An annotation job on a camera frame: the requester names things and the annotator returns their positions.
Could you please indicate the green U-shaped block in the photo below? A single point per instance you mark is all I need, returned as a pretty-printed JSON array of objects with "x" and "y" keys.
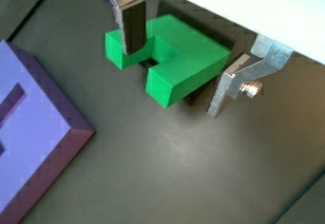
[{"x": 189, "y": 58}]

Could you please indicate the purple board with cross slot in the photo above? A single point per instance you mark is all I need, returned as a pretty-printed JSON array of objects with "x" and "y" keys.
[{"x": 43, "y": 132}]

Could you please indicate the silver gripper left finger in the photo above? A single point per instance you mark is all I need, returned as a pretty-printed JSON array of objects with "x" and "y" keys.
[{"x": 130, "y": 17}]

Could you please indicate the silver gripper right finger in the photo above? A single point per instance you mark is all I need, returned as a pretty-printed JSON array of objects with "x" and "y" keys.
[{"x": 240, "y": 79}]

